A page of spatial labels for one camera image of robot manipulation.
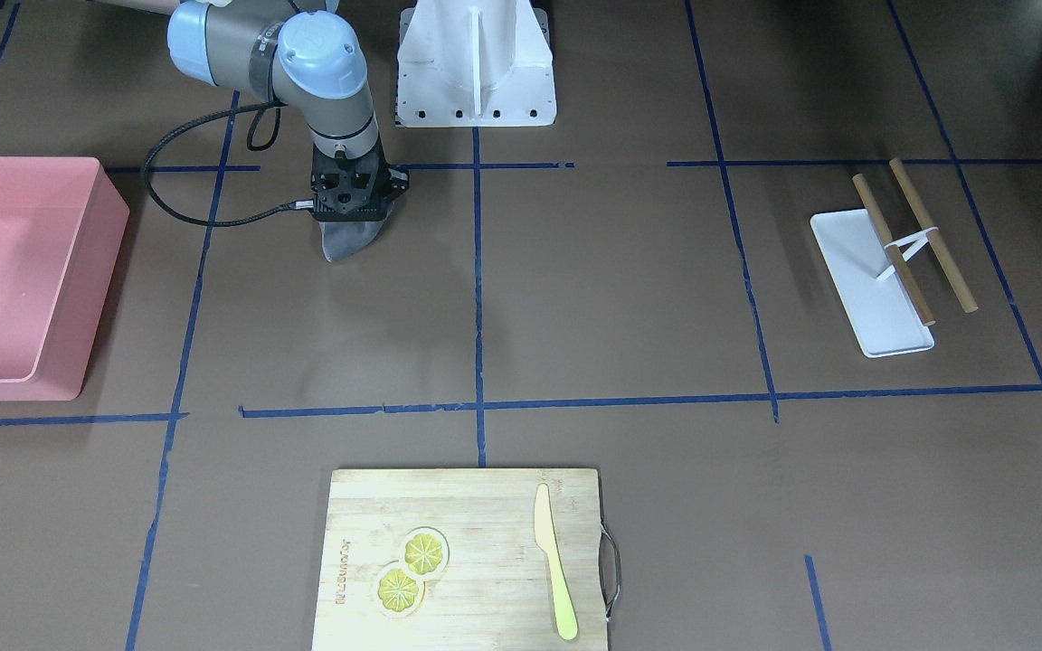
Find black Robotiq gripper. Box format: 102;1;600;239
309;145;410;222

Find grey wiping cloth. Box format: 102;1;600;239
318;201;396;262

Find robot arm with Robotiq gripper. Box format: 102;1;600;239
121;1;380;160

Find white towel rack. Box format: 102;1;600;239
810;157;979;358

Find pink plastic bin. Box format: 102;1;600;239
0;156;129;402

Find upper lemon slice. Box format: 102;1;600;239
401;527;450;581

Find lemon slice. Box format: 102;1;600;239
375;565;425;618
401;527;450;581

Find yellow plastic knife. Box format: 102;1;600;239
534;483;579;640

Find lower lemon slice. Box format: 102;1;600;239
375;565;425;618

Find wooden cutting board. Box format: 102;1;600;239
311;468;611;650

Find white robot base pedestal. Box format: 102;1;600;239
394;0;559;128

